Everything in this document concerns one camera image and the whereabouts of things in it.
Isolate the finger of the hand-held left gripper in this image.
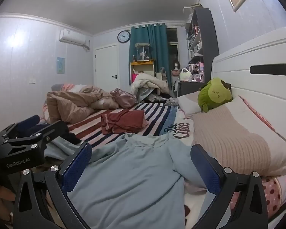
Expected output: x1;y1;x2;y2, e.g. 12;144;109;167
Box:
0;120;69;146
0;134;46;173

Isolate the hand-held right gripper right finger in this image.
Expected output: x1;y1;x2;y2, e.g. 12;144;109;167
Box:
190;144;268;229

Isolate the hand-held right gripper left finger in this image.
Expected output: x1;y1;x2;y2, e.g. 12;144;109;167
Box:
13;142;93;229

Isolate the light blue garment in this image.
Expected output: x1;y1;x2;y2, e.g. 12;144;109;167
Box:
44;132;208;229

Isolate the person's left hand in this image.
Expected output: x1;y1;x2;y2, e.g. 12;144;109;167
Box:
0;182;16;222

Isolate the black cloth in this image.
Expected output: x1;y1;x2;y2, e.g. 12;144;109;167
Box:
64;130;83;146

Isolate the pink comforter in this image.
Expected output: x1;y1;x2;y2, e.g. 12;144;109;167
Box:
46;84;121;124

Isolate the pink striped pillow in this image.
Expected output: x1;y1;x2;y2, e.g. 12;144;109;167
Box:
192;96;286;177

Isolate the dark red garment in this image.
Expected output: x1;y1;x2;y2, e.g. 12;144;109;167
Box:
101;110;149;135

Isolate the white pillow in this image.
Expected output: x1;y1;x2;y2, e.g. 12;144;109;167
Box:
178;91;205;116

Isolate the pink satin bag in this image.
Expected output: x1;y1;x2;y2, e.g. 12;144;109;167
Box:
109;88;137;109

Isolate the green plush toy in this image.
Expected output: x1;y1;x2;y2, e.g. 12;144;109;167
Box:
197;77;233;113

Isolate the dark desk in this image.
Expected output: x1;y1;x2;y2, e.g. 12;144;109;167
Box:
172;80;208;98

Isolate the white door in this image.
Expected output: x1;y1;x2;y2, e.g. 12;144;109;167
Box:
94;43;120;91

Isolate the white air conditioner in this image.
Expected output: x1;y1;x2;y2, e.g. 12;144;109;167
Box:
59;29;90;50

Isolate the white handbag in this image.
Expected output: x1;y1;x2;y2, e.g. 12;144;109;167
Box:
179;68;191;81

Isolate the white duvet pile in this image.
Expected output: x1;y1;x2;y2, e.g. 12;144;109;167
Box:
130;73;171;102

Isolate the yellow shelf unit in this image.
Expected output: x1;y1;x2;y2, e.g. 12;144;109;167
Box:
129;61;155;85

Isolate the glass display case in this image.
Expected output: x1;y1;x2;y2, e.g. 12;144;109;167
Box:
135;43;150;62

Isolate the white headboard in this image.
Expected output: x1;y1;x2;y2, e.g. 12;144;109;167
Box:
211;26;286;148

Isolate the window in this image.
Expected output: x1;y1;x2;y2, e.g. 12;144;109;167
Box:
166;28;180;77

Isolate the teal curtain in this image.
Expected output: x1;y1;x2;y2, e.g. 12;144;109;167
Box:
129;23;170;86

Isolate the dark bookshelf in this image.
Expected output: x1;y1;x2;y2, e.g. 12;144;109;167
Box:
185;3;220;83

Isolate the round wall clock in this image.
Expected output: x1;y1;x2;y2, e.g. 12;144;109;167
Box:
117;30;131;44

